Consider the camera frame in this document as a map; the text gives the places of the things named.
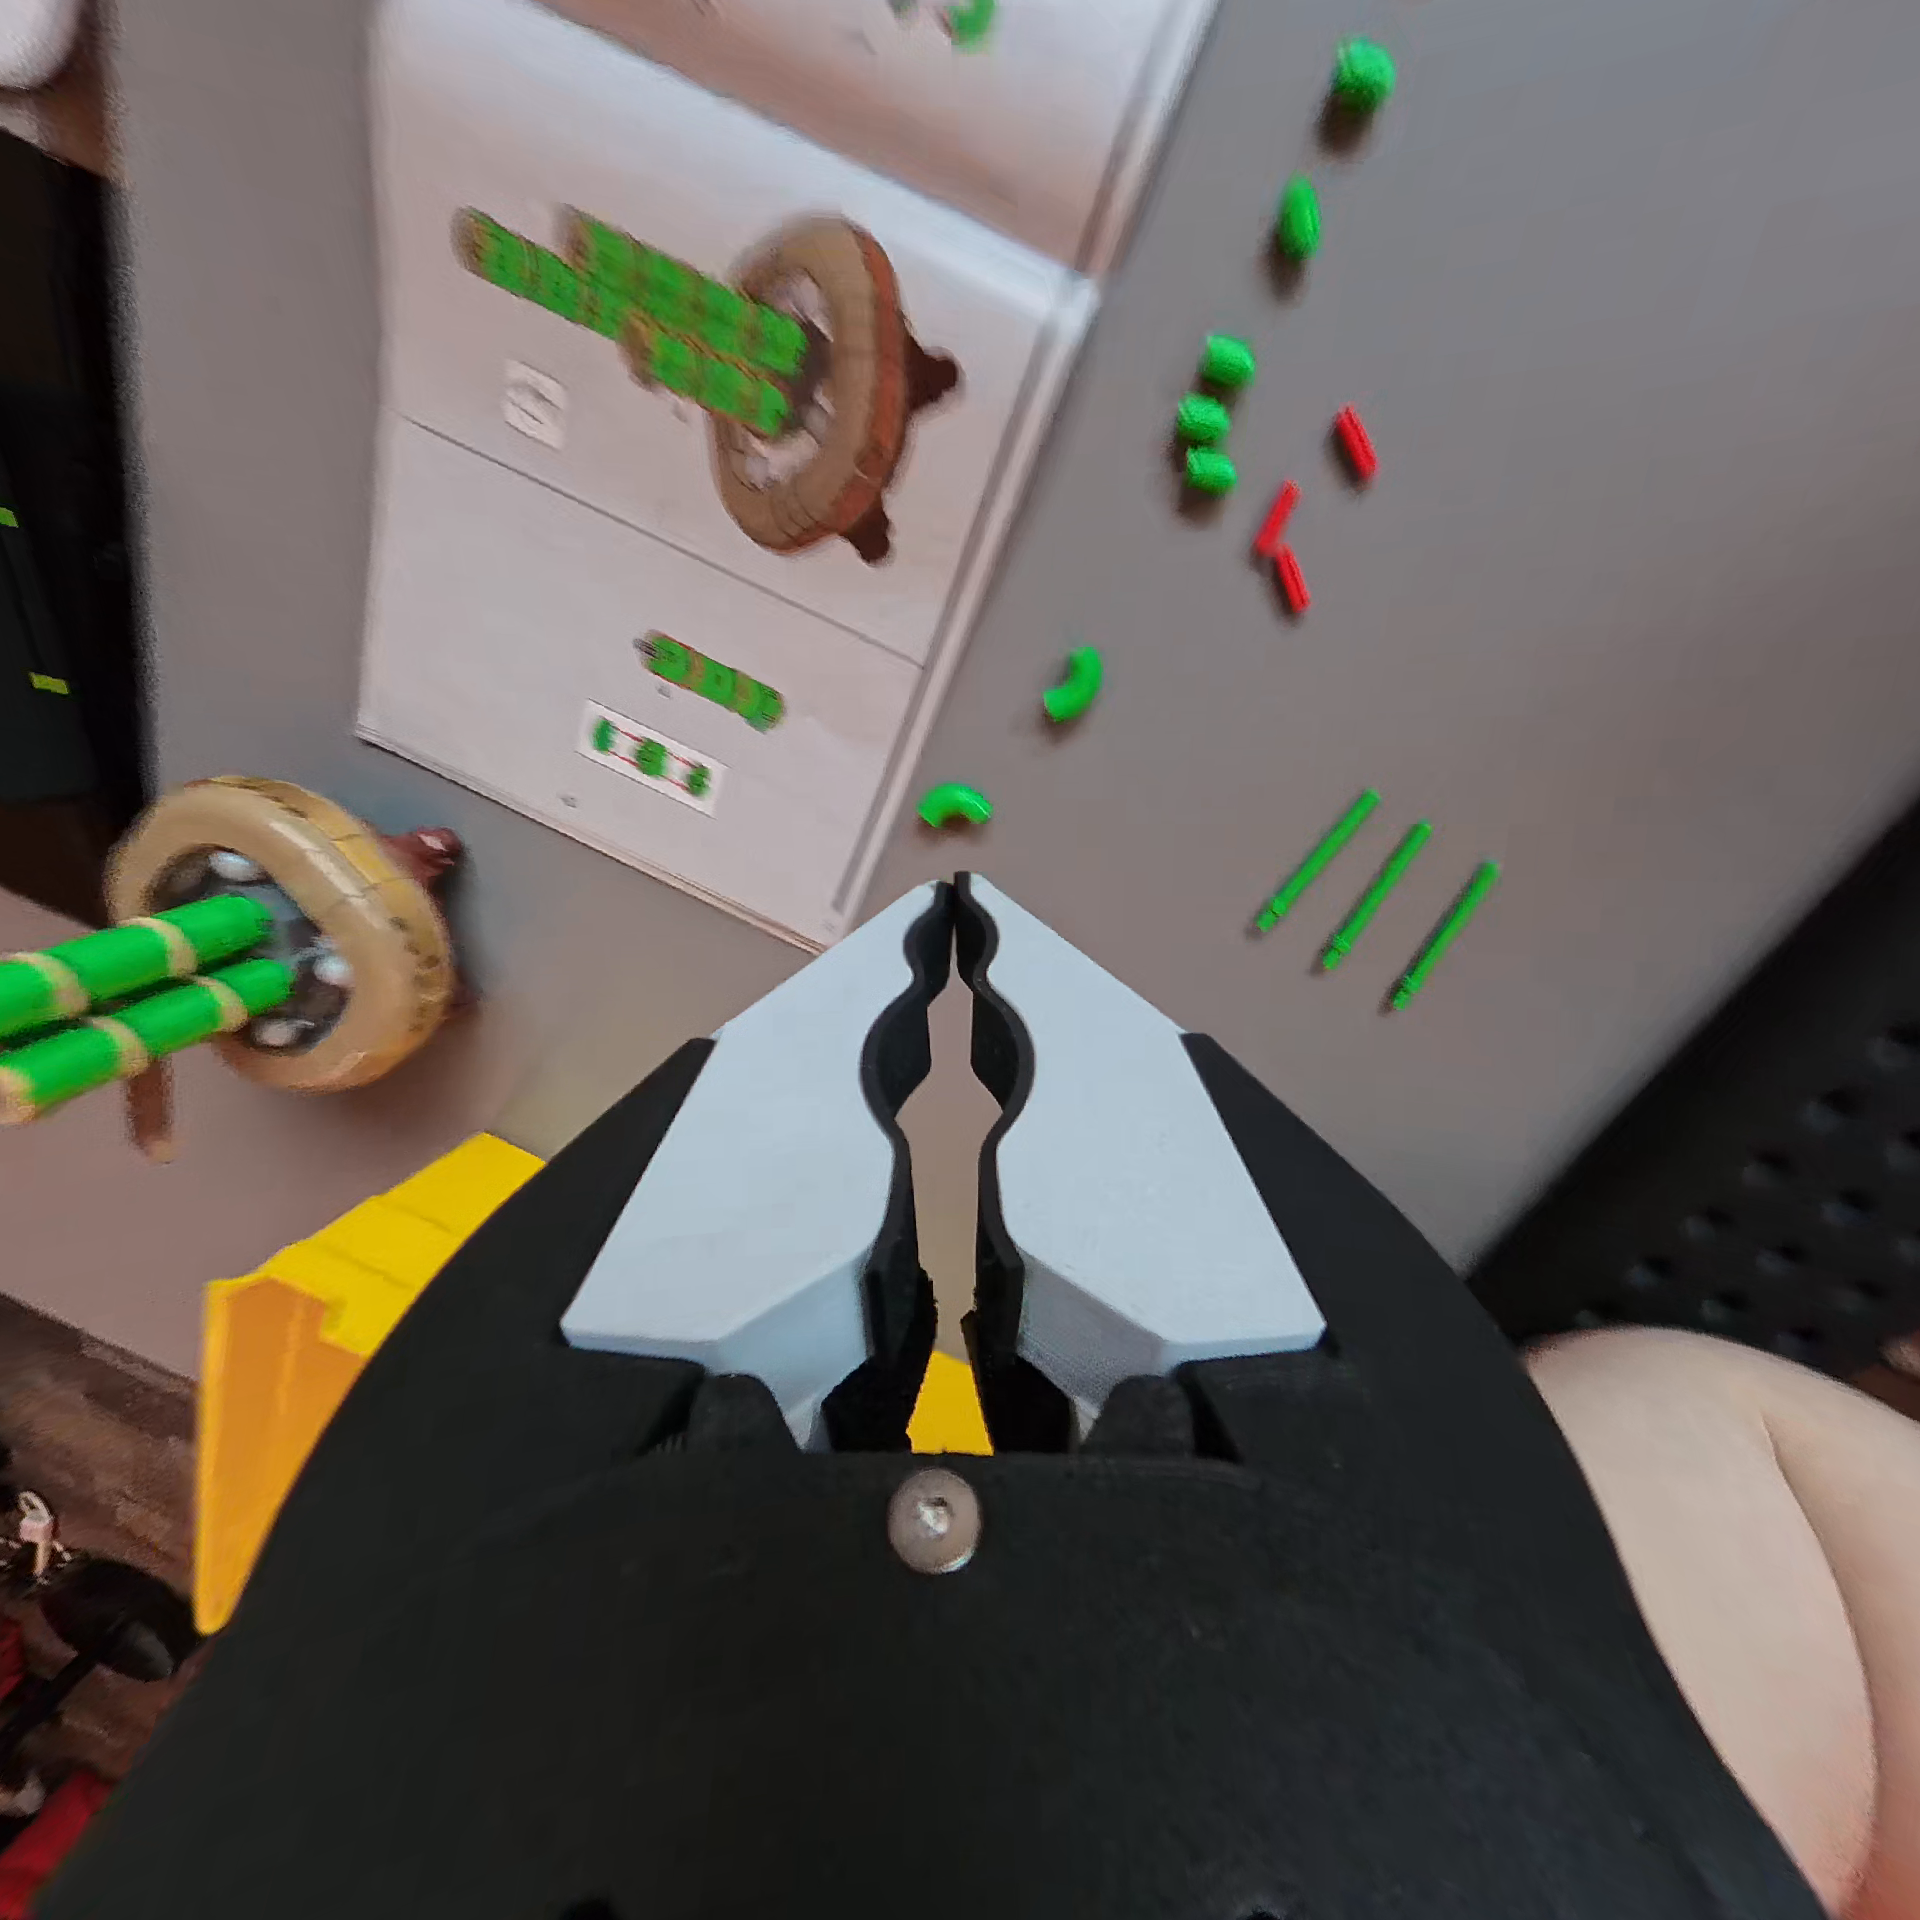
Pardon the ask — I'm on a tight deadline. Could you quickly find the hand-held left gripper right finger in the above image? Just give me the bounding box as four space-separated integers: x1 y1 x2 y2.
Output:
957 874 1333 1454

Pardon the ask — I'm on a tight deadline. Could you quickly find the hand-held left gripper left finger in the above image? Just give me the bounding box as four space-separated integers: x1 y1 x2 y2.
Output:
558 877 960 1454

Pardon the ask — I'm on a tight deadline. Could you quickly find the green lego rod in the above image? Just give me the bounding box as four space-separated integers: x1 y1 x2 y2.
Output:
1251 787 1381 934
1321 820 1435 972
1385 860 1503 1012

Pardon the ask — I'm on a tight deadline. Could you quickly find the lego bamboo pot model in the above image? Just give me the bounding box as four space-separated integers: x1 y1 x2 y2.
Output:
0 773 470 1163

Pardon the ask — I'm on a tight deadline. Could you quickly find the open lego instruction booklet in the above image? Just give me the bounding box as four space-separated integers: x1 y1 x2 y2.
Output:
352 0 1218 953

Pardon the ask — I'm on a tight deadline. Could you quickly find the yellow box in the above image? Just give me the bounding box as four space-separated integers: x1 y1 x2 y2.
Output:
191 1132 992 1636

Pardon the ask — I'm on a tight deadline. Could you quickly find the black perforated panel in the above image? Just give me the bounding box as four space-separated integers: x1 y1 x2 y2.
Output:
1470 841 1920 1395

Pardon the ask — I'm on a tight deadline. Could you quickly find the person's bare leg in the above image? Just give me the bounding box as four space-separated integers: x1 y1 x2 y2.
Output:
1522 1326 1920 1920

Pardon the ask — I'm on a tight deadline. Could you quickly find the black rounded object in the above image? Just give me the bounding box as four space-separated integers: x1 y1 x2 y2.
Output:
0 1560 198 1801

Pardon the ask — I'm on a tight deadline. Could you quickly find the row of green round bricks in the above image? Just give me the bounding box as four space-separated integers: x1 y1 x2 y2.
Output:
1169 33 1401 505

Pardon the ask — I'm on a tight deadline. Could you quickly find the red fabric object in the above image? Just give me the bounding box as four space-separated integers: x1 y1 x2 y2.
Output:
0 1770 124 1891

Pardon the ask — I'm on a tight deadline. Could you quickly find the black box with green lights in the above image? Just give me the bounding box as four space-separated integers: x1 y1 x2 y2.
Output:
0 135 153 900

